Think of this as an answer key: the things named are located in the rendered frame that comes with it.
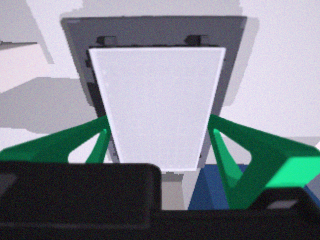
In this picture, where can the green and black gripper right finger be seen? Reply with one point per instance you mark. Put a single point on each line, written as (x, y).
(276, 162)

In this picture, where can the blue bin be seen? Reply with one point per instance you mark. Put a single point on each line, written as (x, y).
(209, 193)

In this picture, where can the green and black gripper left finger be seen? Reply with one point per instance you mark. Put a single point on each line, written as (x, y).
(56, 147)

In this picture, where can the grey bench mat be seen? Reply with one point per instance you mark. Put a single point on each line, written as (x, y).
(274, 86)

